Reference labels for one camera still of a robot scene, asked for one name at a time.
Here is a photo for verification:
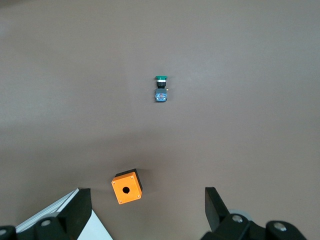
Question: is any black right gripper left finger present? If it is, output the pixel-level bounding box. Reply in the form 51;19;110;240
15;187;93;240

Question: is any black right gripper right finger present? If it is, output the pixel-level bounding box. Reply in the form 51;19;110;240
200;186;253;240

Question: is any white drawer cabinet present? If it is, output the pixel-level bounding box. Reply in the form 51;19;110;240
14;187;114;240

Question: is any green push button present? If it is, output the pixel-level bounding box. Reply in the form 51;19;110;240
152;75;170;104

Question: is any orange button enclosure box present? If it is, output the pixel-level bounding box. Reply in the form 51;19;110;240
111;168;144;205

